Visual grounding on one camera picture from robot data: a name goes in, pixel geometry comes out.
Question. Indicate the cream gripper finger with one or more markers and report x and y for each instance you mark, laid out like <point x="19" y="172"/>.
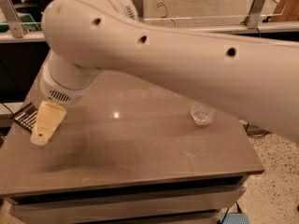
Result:
<point x="49" y="116"/>

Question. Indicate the black rxbar chocolate wrapper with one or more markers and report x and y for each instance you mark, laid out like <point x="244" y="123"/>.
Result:
<point x="26" y="117"/>

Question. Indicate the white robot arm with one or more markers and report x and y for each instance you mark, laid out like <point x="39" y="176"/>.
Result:
<point x="252" y="78"/>

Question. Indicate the clear plastic water bottle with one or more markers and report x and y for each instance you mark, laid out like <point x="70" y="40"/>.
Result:
<point x="202" y="114"/>

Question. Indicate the green bin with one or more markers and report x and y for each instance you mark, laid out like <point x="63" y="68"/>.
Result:
<point x="26" y="20"/>

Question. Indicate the blue perforated box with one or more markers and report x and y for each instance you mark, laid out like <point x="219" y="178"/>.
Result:
<point x="234" y="218"/>

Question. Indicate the left metal glass bracket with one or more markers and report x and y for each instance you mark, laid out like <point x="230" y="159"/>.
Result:
<point x="14" y="22"/>

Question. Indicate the metal glass bracket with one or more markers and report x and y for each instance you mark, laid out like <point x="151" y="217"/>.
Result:
<point x="139" y="5"/>
<point x="14" y="22"/>
<point x="252" y="19"/>

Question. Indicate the middle metal glass bracket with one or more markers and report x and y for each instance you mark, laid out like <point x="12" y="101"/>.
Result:
<point x="139" y="5"/>

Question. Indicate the right metal glass bracket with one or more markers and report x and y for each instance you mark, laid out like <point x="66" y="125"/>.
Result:
<point x="252" y="19"/>

